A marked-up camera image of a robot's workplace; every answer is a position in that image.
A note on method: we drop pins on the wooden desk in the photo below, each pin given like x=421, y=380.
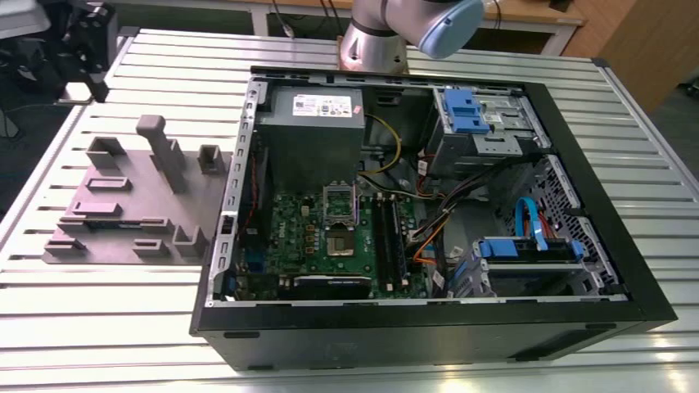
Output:
x=546, y=16

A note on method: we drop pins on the black RAM stick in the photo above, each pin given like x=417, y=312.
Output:
x=399, y=241

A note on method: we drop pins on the grey metal drive cage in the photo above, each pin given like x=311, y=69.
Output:
x=491, y=147

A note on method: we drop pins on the black RAM slot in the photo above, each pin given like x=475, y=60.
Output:
x=381, y=245

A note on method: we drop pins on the black graphics card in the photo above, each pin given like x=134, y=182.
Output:
x=327, y=286

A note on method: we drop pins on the green motherboard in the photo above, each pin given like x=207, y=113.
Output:
x=306, y=262

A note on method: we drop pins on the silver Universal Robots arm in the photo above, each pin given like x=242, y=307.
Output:
x=377, y=45

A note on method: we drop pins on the blue plastic drive latch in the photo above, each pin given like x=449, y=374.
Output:
x=470, y=125
x=462, y=102

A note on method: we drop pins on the grey power supply unit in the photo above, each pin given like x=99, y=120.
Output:
x=311, y=155

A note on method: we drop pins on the wooden cabinet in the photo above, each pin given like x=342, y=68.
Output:
x=645, y=49

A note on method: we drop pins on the hard disk in blue carrier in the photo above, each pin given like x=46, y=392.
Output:
x=505, y=249

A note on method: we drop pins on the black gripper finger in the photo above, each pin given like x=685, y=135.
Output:
x=65, y=61
x=98, y=53

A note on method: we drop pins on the CPU socket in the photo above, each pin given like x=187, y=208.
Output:
x=342, y=243

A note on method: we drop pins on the black open PC case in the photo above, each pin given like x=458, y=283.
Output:
x=382, y=340

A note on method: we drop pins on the grey plastic parts rack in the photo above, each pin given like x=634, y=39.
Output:
x=147, y=229

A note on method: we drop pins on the grey metal disk bay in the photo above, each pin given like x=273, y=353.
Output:
x=546, y=270

